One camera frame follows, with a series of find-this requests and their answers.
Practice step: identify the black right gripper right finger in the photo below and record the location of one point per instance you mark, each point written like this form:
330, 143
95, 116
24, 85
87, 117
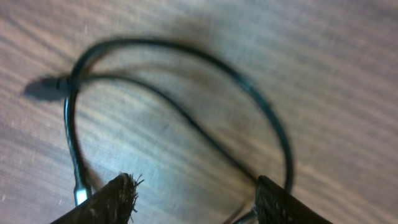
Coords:
274, 205

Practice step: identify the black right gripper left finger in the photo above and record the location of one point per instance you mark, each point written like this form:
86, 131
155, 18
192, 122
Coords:
112, 204

